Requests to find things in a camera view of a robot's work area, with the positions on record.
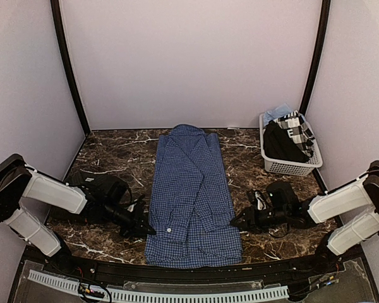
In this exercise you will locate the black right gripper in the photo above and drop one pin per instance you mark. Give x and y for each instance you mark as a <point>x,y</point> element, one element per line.
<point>251,223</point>

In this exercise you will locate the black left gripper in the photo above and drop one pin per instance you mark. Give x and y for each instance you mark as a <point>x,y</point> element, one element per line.
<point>134,228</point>

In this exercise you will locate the blue checkered long sleeve shirt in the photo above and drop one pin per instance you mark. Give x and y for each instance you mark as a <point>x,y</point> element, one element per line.
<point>191,206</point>

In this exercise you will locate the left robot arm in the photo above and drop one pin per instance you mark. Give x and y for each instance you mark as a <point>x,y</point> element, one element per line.
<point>20,182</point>

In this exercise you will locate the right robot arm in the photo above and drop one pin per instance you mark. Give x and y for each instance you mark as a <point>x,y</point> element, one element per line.
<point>286,208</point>

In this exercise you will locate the folded black striped shirt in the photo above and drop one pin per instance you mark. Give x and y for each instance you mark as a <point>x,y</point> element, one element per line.
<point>94,211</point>

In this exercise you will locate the white plastic laundry basket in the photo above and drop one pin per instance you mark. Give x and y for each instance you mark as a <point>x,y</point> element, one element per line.
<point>288,167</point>

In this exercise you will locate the black garment in basket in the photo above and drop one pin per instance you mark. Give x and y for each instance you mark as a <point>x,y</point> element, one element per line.
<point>277,145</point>

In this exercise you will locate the black white plaid shirt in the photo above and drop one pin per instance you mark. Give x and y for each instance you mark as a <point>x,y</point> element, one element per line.
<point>298,130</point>

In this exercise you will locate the light blue shirt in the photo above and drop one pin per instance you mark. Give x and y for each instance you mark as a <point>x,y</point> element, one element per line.
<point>276,113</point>

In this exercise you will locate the black front rail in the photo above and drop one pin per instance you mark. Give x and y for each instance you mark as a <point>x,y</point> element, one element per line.
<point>297,273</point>

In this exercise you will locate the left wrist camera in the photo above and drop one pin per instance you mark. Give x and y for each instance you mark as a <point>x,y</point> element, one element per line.
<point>113,187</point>

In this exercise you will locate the white slotted cable duct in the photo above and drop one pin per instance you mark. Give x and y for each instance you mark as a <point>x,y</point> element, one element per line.
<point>159,292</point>

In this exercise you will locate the right black corner post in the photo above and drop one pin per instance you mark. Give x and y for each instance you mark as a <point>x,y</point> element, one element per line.
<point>316,57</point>

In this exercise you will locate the black corner post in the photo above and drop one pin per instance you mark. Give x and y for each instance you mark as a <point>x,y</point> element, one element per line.
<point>316,57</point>
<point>67,65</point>

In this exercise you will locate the left black corner post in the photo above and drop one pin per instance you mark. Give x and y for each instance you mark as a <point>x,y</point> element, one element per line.
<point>67,65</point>

